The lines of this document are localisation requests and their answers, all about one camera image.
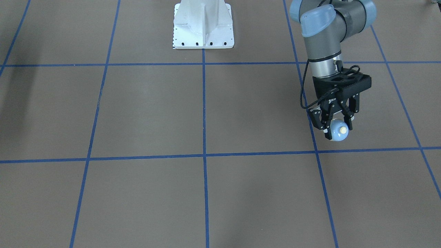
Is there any light blue call bell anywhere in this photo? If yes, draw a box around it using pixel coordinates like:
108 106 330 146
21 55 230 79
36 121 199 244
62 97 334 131
325 119 350 142

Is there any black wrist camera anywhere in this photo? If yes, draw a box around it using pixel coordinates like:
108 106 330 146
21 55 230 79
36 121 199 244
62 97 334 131
331 73 372 100

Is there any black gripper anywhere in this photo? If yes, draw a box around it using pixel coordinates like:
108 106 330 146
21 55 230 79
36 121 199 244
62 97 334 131
308 74 360 140

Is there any white camera pedestal column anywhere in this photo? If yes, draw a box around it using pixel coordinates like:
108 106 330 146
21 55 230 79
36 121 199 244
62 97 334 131
172 0 235 49

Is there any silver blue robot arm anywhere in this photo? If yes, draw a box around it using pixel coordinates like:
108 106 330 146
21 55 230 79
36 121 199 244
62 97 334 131
289 0 377 142

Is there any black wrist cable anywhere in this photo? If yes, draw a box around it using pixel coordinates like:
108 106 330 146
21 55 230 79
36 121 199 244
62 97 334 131
300 60 360 110

